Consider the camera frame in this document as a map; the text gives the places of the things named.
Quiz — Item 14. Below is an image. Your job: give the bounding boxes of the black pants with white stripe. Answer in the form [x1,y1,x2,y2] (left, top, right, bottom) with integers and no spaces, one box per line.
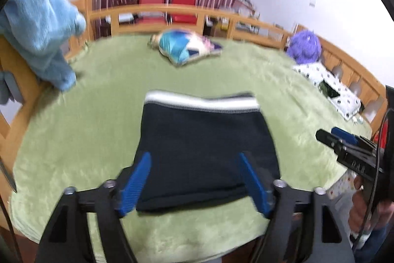
[135,90,280,212]

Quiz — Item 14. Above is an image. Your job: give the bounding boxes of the person's right hand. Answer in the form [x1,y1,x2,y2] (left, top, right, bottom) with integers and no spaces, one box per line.
[347,176,394,234]

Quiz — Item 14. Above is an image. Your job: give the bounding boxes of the white black-flowered pillow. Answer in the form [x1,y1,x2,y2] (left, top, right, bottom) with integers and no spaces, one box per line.
[293,62,361,121]

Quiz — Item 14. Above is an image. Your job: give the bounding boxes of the dark green cloth on pillow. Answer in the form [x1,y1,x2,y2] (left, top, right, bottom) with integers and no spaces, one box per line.
[319,81,340,99]

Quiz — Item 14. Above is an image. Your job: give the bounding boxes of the green fleece bed blanket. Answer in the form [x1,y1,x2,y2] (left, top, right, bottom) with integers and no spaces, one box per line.
[9,35,373,263]

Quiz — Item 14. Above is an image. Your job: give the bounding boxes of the purple plush monster toy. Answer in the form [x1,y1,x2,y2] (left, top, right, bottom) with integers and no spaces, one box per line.
[286,29,322,64]

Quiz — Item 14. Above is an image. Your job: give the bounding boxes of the colourful geometric pillow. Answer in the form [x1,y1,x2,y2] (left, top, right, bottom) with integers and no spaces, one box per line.
[149,29,222,66]

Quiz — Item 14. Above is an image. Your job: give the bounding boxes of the dark wooden chair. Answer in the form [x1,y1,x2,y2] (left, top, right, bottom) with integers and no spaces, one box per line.
[105,0,140,28]

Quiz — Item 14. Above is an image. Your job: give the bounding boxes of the cluttered desk with papers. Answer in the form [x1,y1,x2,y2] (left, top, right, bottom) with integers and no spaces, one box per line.
[204,0,284,42]

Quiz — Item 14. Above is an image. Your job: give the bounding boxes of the left red chair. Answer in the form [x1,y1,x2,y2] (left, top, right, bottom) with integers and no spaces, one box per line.
[135,0,167,25]

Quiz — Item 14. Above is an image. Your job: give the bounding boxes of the wooden bed frame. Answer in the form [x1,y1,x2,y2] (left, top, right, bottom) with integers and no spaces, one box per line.
[0,0,392,214]

